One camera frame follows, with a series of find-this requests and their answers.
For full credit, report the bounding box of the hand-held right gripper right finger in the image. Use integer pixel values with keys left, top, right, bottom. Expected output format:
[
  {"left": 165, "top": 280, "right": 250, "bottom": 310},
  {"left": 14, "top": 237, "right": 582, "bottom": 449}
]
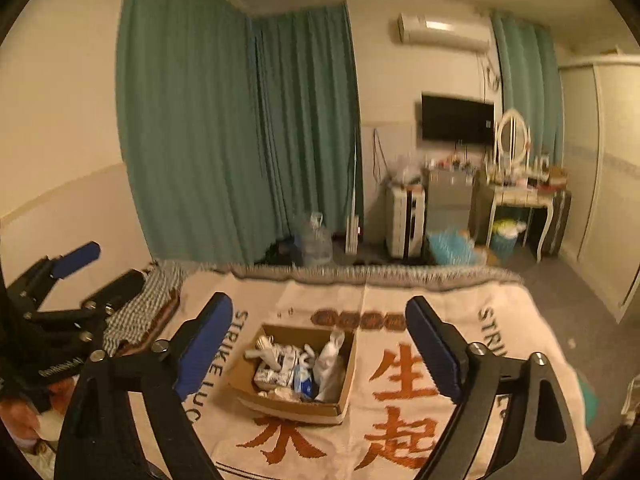
[{"left": 405, "top": 296, "right": 586, "bottom": 480}]

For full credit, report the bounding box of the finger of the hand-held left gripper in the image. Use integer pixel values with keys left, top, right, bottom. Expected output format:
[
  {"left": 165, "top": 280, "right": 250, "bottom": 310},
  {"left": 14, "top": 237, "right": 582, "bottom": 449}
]
[
  {"left": 7, "top": 241, "right": 102, "bottom": 313},
  {"left": 22, "top": 268, "right": 147, "bottom": 333}
]

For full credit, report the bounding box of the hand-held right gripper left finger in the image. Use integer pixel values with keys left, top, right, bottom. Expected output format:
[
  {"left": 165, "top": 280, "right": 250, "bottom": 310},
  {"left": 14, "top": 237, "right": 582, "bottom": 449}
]
[{"left": 54, "top": 291, "right": 235, "bottom": 480}]

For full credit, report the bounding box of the patterned tissue packet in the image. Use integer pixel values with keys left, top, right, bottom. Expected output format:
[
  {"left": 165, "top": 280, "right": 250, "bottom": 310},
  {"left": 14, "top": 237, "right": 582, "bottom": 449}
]
[{"left": 253, "top": 350, "right": 301, "bottom": 391}]

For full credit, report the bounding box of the blue white tissue packet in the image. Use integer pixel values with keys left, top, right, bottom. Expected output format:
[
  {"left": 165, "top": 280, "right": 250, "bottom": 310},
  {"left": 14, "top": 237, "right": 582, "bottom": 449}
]
[{"left": 292, "top": 362, "right": 316, "bottom": 402}]

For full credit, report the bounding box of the brown cardboard box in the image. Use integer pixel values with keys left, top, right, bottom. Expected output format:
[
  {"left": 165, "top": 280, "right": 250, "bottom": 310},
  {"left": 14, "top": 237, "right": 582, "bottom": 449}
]
[{"left": 227, "top": 323, "right": 359, "bottom": 426}]

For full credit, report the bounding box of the person's left hand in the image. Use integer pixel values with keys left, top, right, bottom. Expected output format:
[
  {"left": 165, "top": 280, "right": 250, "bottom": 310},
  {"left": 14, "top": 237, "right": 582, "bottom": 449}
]
[{"left": 0, "top": 377, "right": 76, "bottom": 458}]

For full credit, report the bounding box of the checked cloth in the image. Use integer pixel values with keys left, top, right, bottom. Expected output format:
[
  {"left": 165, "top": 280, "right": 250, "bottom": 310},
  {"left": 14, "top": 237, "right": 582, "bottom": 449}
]
[{"left": 102, "top": 260, "right": 189, "bottom": 357}]

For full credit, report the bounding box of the cream printed blanket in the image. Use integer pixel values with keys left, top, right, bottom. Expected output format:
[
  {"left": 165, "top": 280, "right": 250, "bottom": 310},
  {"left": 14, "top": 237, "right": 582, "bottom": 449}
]
[{"left": 120, "top": 259, "right": 597, "bottom": 480}]

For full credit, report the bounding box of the light blue bag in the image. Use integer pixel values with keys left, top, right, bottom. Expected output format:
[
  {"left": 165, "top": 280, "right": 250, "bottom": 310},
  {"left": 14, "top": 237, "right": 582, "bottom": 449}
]
[{"left": 428, "top": 230, "right": 476, "bottom": 266}]

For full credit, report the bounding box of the bin with yellow bag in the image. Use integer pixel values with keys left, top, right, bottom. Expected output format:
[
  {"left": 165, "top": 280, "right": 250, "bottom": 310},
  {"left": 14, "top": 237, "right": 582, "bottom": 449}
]
[{"left": 490, "top": 218, "right": 527, "bottom": 262}]

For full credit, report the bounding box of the white suitcase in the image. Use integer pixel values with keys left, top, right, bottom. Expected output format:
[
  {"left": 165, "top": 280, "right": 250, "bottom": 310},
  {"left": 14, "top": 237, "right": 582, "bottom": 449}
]
[{"left": 386, "top": 185, "right": 427, "bottom": 259}]

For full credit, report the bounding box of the white stick vacuum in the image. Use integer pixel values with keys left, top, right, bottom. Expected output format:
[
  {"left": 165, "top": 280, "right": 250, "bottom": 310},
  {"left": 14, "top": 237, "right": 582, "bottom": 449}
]
[{"left": 345, "top": 130, "right": 362, "bottom": 257}]

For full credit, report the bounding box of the silver mini fridge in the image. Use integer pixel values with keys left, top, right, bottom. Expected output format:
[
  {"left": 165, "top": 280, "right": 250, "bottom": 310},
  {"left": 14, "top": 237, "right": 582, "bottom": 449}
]
[{"left": 425, "top": 166, "right": 476, "bottom": 262}]

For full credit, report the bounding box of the clear water bottle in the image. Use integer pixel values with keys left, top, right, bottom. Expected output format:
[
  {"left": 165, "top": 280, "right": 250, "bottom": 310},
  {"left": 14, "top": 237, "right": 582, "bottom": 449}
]
[{"left": 299, "top": 212, "right": 334, "bottom": 267}]

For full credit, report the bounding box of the white dressing table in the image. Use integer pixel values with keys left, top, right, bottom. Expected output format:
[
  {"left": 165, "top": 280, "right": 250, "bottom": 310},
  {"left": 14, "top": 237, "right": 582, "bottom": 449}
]
[{"left": 475, "top": 166, "right": 559, "bottom": 262}]

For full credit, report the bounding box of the dark suitcase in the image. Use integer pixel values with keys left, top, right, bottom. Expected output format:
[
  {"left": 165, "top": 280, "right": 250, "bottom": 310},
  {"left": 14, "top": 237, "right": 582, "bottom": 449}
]
[{"left": 542, "top": 189, "right": 572, "bottom": 257}]

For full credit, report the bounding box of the clear plastic bag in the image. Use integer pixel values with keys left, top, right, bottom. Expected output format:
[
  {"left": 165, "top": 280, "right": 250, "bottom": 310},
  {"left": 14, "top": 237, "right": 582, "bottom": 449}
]
[{"left": 392, "top": 152, "right": 424, "bottom": 187}]

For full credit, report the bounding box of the wide green curtain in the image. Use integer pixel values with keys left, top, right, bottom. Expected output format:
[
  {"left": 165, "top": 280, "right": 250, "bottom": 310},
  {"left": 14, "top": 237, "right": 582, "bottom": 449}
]
[{"left": 116, "top": 0, "right": 282, "bottom": 264}]

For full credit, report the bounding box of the white oval mirror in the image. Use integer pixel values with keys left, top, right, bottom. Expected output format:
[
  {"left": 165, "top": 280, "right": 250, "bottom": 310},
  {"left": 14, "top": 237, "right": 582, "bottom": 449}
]
[{"left": 495, "top": 109, "right": 531, "bottom": 169}]

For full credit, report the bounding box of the white louvred wardrobe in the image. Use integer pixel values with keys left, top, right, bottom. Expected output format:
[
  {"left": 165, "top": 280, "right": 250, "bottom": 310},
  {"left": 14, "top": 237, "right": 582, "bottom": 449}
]
[{"left": 557, "top": 52, "right": 640, "bottom": 322}]

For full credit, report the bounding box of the green corner curtain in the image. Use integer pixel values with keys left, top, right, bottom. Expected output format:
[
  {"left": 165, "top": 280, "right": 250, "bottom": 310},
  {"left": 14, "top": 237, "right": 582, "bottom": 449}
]
[{"left": 250, "top": 2, "right": 364, "bottom": 262}]

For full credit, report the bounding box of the narrow green curtain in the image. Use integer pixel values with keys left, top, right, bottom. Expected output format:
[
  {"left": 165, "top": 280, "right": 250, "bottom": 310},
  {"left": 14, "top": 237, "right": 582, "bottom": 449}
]
[{"left": 490, "top": 10, "right": 561, "bottom": 162}]

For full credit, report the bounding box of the white air conditioner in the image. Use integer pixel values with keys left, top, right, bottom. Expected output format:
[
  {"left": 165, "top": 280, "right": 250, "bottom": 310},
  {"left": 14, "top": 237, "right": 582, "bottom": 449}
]
[{"left": 398, "top": 12, "right": 492, "bottom": 54}]

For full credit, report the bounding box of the black wall television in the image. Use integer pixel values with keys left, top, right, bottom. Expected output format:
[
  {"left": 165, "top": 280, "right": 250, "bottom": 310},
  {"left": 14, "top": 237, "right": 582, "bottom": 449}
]
[{"left": 421, "top": 92, "right": 496, "bottom": 145}]

